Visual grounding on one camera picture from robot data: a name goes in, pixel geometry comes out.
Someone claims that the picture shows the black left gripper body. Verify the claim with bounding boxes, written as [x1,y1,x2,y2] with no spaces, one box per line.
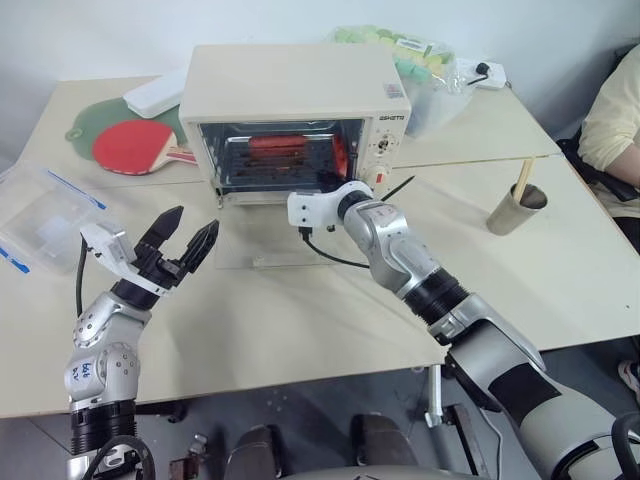
[130,243,190,291]

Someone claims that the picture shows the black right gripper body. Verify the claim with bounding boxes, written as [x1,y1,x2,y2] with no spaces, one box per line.
[314,169,347,194]

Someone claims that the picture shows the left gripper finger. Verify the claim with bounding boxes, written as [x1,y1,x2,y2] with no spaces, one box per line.
[136,204,185,254]
[176,218,221,276]

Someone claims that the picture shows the dark metal baking tray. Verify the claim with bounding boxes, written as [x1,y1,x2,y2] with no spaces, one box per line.
[222,133,348,190]

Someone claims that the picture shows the long red sausage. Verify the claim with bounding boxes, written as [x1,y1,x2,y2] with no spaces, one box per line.
[247,133,309,162]

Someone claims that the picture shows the glass toaster oven door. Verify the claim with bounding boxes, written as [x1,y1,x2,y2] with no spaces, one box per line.
[214,191,372,272]

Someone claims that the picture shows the cream toaster oven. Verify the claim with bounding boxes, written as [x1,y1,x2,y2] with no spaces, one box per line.
[178,43,413,199]

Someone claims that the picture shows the red table tennis paddle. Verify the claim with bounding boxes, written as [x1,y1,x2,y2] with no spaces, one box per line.
[92,119,197,177]

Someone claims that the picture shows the clear plastic bag blue strips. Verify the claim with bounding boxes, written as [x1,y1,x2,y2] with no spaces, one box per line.
[0,164,109,277]

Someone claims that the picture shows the green cutting board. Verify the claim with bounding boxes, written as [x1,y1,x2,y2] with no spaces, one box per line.
[64,96,184,161]

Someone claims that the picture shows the long white plastic case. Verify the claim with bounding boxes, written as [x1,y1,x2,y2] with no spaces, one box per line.
[122,69,189,120]

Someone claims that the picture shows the plastic bag of green items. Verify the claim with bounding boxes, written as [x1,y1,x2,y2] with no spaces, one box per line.
[328,24,472,140]

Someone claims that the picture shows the metal cup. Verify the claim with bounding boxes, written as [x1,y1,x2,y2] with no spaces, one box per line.
[485,182,549,237]

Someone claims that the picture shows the black power plug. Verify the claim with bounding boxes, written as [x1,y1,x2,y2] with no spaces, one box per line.
[468,61,494,87]

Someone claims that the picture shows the white power strip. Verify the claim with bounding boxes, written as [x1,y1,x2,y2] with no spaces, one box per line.
[456,56,510,92]

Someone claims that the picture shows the wooden chopsticks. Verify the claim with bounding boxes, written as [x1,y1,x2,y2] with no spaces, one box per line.
[514,156,537,197]

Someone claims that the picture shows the dark rounded shape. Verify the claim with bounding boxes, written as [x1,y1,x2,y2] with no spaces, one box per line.
[349,411,419,472]
[226,424,282,480]

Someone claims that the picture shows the metal table leg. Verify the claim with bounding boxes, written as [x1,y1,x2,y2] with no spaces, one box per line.
[423,364,447,432]

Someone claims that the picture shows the black chair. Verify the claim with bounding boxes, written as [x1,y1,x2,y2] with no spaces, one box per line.
[556,136,640,203]

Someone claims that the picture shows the person in yellow shirt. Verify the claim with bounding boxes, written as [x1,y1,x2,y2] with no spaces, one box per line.
[576,46,640,222]

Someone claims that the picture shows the white sneaker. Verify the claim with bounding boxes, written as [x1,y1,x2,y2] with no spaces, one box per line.
[617,359,640,406]

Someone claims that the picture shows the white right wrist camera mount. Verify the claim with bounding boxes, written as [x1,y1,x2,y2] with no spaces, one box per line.
[286,181,376,232]

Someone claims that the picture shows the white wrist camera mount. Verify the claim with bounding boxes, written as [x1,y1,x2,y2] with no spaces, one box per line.
[79,222,177,297]
[286,181,376,232]

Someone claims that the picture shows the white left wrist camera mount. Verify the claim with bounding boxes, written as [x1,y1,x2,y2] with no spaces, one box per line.
[79,222,177,297]

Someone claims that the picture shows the thin black oven cord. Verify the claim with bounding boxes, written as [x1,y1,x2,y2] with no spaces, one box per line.
[381,174,417,202]

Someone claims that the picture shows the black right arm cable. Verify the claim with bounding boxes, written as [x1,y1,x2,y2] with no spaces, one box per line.
[298,226,372,269]

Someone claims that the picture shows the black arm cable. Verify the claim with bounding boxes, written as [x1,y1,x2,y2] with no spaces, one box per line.
[75,233,94,317]
[298,226,372,269]

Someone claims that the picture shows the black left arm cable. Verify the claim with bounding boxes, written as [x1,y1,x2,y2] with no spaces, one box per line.
[75,233,94,317]

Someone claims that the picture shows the black cable loop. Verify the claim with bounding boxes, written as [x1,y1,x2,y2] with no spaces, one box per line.
[88,434,157,480]

